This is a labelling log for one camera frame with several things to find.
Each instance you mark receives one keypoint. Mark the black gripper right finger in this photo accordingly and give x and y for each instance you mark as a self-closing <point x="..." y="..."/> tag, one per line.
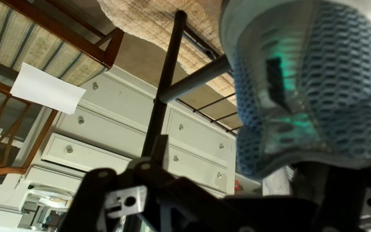
<point x="345" y="197"/>

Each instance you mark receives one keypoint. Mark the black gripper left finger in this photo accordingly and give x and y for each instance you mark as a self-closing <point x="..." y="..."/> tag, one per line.
<point x="181" y="201"/>

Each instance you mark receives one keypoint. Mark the grey blue running sneaker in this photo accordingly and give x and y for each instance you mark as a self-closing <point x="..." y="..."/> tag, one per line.
<point x="323" y="85"/>

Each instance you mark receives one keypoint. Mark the white drawer cabinet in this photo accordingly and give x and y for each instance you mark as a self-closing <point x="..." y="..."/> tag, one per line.
<point x="109" y="98"/>

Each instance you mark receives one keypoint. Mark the black metal shoe rack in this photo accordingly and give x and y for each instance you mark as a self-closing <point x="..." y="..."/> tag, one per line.
<point x="168" y="72"/>

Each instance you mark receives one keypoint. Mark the wooden chair striped cushion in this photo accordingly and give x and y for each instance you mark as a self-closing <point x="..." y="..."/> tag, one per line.
<point x="114" y="45"/>

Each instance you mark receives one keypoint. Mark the small white paper sheet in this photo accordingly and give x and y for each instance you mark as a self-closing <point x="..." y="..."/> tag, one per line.
<point x="44" y="87"/>

